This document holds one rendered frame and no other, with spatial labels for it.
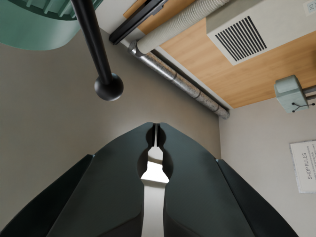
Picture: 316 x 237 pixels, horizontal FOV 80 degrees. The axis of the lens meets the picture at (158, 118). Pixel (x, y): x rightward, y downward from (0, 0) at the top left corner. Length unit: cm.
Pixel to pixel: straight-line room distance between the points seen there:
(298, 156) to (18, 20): 305
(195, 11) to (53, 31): 158
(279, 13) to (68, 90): 171
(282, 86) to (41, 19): 217
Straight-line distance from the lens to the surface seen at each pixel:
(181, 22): 185
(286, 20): 187
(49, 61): 178
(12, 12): 28
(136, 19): 199
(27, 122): 156
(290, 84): 228
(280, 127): 325
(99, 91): 23
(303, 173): 306
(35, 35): 30
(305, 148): 311
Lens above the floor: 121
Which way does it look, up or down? 41 degrees up
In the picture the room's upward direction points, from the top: 108 degrees counter-clockwise
